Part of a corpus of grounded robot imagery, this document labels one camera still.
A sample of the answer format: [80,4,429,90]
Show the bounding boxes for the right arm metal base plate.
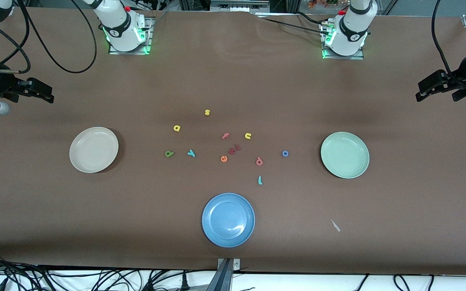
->
[108,17,155,55]

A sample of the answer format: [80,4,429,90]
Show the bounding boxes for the orange decorative flowers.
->
[307,0,339,9]

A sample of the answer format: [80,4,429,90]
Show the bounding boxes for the blue plate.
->
[201,193,256,248]

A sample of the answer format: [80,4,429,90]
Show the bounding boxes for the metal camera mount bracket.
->
[207,258,241,291]

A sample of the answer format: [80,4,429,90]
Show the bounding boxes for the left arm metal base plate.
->
[321,22,365,60]

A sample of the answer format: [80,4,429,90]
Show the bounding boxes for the light green plate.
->
[320,132,370,179]

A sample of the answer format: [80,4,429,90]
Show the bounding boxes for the grey metal frame box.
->
[210,0,271,13]

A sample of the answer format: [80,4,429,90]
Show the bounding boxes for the beige brown plate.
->
[69,127,119,173]

